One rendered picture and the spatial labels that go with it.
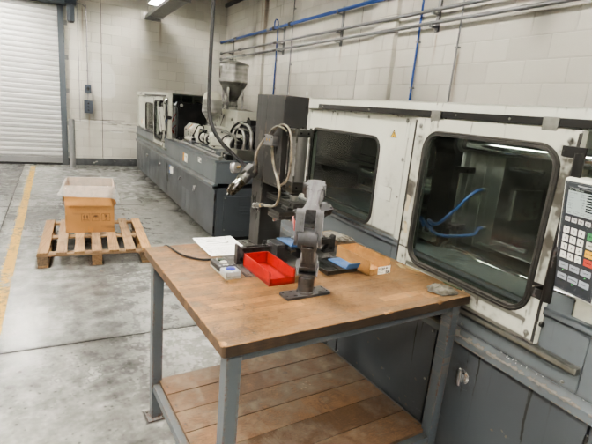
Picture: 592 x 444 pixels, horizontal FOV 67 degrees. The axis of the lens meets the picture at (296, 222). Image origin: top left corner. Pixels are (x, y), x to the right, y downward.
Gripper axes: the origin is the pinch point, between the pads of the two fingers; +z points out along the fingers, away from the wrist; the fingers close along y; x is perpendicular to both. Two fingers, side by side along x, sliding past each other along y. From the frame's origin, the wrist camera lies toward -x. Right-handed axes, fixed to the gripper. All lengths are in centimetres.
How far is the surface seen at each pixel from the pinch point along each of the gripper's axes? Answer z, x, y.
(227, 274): 19.5, 26.7, 0.1
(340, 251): 21.4, -34.8, -2.3
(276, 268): 22.4, 2.5, -1.4
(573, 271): -50, -46, -70
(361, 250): 20, -46, -6
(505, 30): -36, -316, 144
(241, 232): 261, -153, 187
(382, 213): 20, -78, 13
